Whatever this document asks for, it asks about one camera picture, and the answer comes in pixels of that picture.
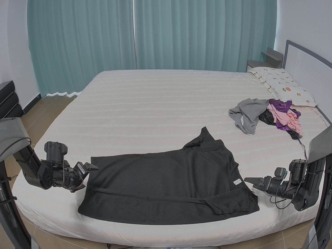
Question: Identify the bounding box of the black cable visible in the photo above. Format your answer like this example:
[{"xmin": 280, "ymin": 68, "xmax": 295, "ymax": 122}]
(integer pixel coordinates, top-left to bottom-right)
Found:
[
  {"xmin": 270, "ymin": 183, "xmax": 305, "ymax": 210},
  {"xmin": 0, "ymin": 138, "xmax": 31, "ymax": 159}
]

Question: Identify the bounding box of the black chest of drawers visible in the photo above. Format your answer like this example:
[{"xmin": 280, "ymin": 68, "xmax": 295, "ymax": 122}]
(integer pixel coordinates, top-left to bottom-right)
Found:
[{"xmin": 0, "ymin": 81, "xmax": 25, "ymax": 119}]

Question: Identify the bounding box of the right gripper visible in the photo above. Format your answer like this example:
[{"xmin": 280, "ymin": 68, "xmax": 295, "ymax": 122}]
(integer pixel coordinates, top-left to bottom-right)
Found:
[{"xmin": 244, "ymin": 177, "xmax": 280, "ymax": 194}]

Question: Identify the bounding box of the pile of clothes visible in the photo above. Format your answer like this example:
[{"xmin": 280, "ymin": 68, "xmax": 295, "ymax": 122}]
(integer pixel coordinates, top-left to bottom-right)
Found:
[{"xmin": 259, "ymin": 99, "xmax": 309, "ymax": 161}]

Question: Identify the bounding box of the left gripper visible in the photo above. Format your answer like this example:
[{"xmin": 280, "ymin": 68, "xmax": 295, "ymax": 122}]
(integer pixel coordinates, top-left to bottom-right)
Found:
[{"xmin": 68, "ymin": 162, "xmax": 100, "ymax": 193}]

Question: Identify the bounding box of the grey garment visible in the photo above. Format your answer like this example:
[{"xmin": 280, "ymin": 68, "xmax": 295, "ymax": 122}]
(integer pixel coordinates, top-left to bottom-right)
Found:
[{"xmin": 228, "ymin": 98, "xmax": 270, "ymax": 135}]

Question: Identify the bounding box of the grey bedside table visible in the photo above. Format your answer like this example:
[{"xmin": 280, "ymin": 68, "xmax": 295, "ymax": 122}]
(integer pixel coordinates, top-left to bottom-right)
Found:
[{"xmin": 246, "ymin": 47, "xmax": 284, "ymax": 72}]

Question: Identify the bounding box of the black T-shirt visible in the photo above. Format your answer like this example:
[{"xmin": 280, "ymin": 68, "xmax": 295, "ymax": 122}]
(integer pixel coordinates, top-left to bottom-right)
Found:
[{"xmin": 78, "ymin": 126, "xmax": 260, "ymax": 221}]

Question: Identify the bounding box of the bed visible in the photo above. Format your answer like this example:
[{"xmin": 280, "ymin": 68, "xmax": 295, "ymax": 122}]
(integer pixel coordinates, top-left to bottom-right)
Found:
[{"xmin": 12, "ymin": 39, "xmax": 332, "ymax": 246}]

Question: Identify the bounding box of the white printed pillow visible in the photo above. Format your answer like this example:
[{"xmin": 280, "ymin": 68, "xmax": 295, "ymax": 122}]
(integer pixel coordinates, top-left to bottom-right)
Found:
[{"xmin": 248, "ymin": 66, "xmax": 319, "ymax": 107}]

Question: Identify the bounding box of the blue-green curtain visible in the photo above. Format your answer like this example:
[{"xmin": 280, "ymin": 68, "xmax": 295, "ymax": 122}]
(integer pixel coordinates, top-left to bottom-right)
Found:
[
  {"xmin": 133, "ymin": 0, "xmax": 278, "ymax": 73},
  {"xmin": 27, "ymin": 0, "xmax": 137, "ymax": 97}
]

